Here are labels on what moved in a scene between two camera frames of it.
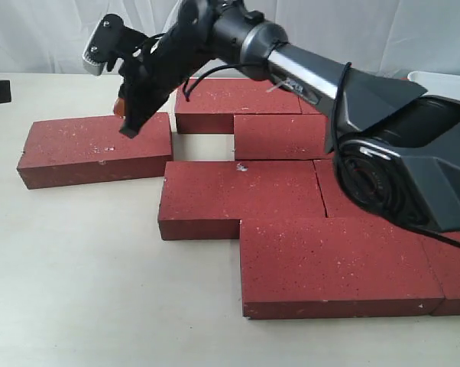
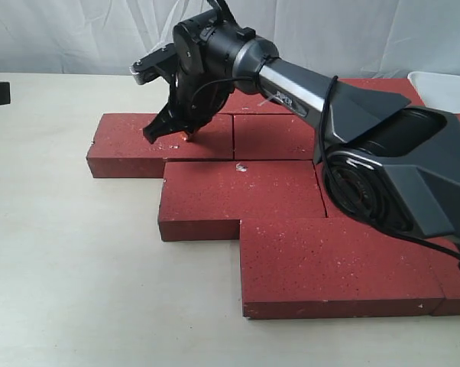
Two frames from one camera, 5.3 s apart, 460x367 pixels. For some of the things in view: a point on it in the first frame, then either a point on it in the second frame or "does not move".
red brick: x=335 y=267 does not move
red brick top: x=56 y=151 to x=120 y=150
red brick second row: x=281 y=136 does not move
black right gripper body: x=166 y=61 to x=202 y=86
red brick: x=206 y=199 does not move
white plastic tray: x=444 y=84 does not move
